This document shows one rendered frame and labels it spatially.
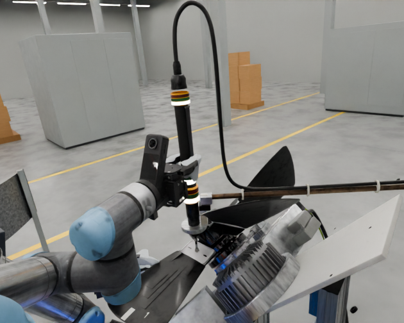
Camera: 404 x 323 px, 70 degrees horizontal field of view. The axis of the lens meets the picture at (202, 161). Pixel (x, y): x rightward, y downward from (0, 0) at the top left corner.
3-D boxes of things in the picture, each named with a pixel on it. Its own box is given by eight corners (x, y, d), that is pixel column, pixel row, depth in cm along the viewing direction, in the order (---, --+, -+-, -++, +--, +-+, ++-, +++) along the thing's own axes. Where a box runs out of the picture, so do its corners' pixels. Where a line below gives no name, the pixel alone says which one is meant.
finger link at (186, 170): (187, 164, 71) (163, 177, 65) (186, 157, 71) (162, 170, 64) (202, 167, 69) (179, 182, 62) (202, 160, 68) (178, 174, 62)
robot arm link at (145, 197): (109, 188, 56) (143, 194, 52) (126, 178, 59) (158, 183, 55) (117, 221, 58) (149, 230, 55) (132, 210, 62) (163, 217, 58)
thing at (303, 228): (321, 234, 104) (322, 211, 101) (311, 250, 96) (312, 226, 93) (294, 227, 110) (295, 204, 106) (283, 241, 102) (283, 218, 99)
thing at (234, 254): (234, 254, 98) (229, 248, 99) (257, 235, 89) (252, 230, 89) (209, 279, 88) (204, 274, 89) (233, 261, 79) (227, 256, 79)
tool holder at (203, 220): (214, 219, 83) (211, 188, 80) (214, 233, 76) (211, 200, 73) (183, 220, 84) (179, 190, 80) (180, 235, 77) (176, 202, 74)
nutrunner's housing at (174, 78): (202, 230, 83) (185, 60, 66) (201, 238, 79) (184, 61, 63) (188, 231, 83) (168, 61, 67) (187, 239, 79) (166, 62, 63)
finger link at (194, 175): (201, 172, 76) (178, 186, 70) (199, 151, 74) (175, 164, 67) (211, 174, 75) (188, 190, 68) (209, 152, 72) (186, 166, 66)
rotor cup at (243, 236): (229, 248, 99) (204, 219, 102) (252, 229, 90) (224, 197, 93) (203, 274, 89) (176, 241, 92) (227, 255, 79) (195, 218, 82)
